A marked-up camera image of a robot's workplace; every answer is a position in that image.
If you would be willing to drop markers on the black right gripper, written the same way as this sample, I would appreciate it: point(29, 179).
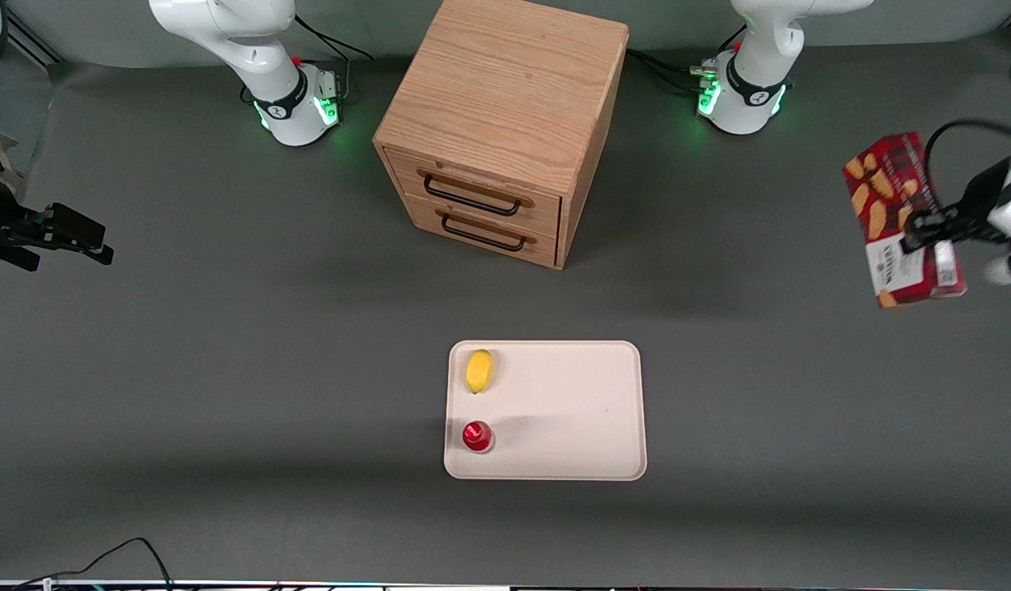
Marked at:
point(3, 227)

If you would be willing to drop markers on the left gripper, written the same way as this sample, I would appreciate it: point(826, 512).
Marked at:
point(975, 206)

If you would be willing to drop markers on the red cookie box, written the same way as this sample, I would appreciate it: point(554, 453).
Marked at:
point(887, 176)

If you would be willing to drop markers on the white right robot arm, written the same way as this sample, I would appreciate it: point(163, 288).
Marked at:
point(259, 49)

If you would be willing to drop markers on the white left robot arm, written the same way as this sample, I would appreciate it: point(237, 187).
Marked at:
point(760, 49)

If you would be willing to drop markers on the beige plastic tray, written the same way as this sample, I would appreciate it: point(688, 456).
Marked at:
point(563, 419)

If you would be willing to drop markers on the wooden drawer front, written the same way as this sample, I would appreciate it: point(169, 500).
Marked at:
point(473, 190)
point(481, 231)

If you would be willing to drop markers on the yellow lemon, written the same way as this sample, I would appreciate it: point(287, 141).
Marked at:
point(478, 371)

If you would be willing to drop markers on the wooden drawer cabinet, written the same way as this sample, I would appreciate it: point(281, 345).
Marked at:
point(505, 82)

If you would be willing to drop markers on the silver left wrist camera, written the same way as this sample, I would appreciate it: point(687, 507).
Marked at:
point(1010, 267)

